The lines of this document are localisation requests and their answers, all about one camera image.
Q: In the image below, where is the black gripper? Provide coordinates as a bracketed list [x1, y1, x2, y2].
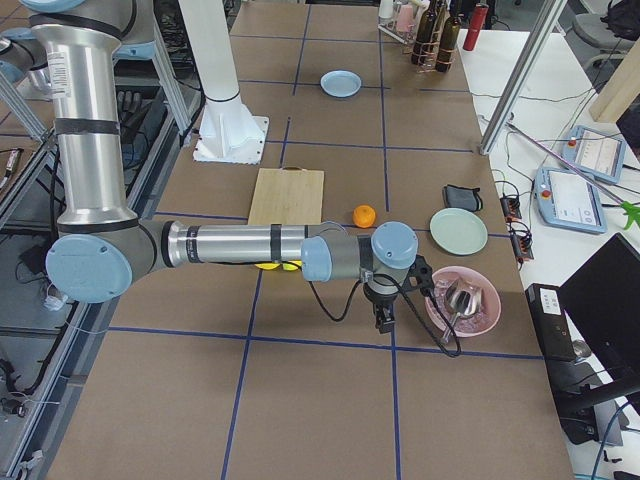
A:
[363, 284, 398, 333]

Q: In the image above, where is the orange fruit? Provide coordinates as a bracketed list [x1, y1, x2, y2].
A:
[352, 204, 377, 229]

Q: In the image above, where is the light blue plate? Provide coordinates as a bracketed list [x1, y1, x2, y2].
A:
[320, 70, 362, 99]

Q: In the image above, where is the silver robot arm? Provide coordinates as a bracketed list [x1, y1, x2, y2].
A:
[28, 1, 418, 333]

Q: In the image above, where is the light green plate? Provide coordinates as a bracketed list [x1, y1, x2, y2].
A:
[429, 208, 488, 256]

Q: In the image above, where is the steel ladle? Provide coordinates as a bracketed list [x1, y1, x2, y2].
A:
[442, 278, 483, 344]

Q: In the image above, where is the pink bowl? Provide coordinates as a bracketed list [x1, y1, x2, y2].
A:
[432, 266, 501, 338]

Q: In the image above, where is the yellow lemon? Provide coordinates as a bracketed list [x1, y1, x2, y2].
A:
[255, 262, 281, 271]
[282, 261, 302, 271]

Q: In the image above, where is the dark grey folded cloth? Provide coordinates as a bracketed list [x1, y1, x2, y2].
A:
[442, 184, 483, 212]

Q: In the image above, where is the bamboo cutting board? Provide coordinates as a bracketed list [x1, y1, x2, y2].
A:
[248, 168, 324, 225]

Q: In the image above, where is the black computer box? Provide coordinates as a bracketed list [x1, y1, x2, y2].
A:
[525, 283, 577, 362]

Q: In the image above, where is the robot teach pendant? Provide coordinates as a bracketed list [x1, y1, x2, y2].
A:
[534, 167, 607, 234]
[562, 125, 627, 184]

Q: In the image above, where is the black monitor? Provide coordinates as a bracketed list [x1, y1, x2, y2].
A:
[556, 233, 639, 413]

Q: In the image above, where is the dark wine bottle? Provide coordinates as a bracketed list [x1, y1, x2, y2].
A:
[435, 0, 461, 73]
[411, 0, 439, 65]

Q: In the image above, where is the red bottle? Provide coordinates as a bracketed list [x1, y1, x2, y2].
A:
[463, 3, 489, 51]

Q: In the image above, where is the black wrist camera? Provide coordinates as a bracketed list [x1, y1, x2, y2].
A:
[402, 255, 434, 297]

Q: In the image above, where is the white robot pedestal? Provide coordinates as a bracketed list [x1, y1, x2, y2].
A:
[179, 0, 269, 165]

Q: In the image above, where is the copper wire bottle rack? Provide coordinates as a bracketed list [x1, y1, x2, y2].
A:
[411, 11, 461, 73]

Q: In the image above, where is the aluminium frame post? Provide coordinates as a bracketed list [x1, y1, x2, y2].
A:
[479, 0, 568, 155]

